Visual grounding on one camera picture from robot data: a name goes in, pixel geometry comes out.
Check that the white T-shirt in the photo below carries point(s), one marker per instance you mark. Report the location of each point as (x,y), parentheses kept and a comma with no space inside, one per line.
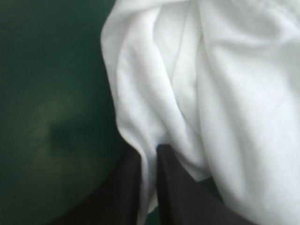
(222,89)

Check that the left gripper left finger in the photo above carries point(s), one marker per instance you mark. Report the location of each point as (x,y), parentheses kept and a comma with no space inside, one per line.
(112,199)

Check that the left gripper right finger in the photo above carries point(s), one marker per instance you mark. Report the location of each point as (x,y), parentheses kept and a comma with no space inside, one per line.
(185,201)

